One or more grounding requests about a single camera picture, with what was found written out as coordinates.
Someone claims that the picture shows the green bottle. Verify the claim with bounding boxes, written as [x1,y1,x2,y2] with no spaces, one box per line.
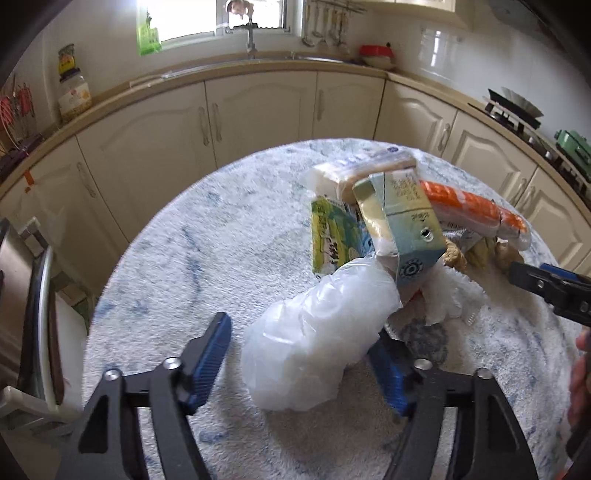
[136,23,161,57]

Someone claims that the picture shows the green snack packet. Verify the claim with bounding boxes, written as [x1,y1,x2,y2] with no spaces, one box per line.
[310,196,376,278]

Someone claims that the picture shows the green kitchen appliance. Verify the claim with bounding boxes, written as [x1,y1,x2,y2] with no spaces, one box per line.
[554,129,591,181]

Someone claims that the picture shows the brown crumpled scraps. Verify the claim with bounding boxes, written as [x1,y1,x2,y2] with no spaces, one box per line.
[443,231,525,273]

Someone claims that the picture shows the metal frame chair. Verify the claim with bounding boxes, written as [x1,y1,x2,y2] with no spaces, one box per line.
[0,217,88,435]

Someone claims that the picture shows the cream wall cabinet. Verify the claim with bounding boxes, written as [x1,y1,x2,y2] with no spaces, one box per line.
[365,0,476,26]

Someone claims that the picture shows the blue and beige milk carton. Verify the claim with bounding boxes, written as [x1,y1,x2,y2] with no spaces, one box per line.
[352,168,448,305]

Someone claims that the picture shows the person's right hand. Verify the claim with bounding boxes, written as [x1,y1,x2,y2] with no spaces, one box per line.
[569,330,591,428]

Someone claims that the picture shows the long beige cracker packet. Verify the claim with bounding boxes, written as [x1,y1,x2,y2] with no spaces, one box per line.
[308,147,417,204]

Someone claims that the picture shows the kitchen window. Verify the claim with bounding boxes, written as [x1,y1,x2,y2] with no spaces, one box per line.
[139,0,291,51]

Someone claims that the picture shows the clear plastic bag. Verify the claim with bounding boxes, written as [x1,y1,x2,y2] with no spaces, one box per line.
[241,256,402,412]

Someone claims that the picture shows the steel kitchen faucet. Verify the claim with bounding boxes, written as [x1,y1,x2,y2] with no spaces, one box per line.
[226,11,259,58]

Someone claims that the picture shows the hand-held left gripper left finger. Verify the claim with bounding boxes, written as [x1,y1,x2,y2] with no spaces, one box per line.
[55,311,232,480]

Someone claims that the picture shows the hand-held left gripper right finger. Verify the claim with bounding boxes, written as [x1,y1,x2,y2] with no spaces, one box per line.
[367,330,539,480]

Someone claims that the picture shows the black gas stove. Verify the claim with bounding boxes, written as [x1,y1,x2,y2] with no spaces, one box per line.
[468,99,546,136]

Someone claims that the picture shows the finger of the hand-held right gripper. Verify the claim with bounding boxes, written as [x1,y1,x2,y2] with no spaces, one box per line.
[540,263,591,289]
[508,261,591,328]

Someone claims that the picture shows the orange and white packet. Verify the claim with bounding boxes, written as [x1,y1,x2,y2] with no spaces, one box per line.
[420,180,529,252]

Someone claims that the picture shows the beige kitchen countertop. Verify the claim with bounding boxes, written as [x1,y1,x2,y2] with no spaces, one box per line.
[0,58,591,217]

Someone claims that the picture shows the row of cream cabinet doors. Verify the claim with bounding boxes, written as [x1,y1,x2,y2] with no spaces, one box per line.
[0,69,591,287]

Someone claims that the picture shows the white crumpled paper tissue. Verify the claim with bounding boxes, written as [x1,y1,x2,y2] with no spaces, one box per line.
[388,265,490,328]

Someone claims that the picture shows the yellow packet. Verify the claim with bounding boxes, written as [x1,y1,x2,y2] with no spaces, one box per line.
[58,44,77,77]

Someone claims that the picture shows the steel wok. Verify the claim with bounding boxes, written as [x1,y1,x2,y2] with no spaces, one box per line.
[487,88,546,118]

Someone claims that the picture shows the red wire rack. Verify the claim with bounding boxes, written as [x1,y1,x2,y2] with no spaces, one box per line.
[0,76,42,153]

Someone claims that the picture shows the steel sink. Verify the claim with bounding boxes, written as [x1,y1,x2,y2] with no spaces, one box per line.
[259,53,352,64]

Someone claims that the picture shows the red and white pot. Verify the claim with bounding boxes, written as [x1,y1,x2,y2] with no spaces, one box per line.
[359,44,397,70]

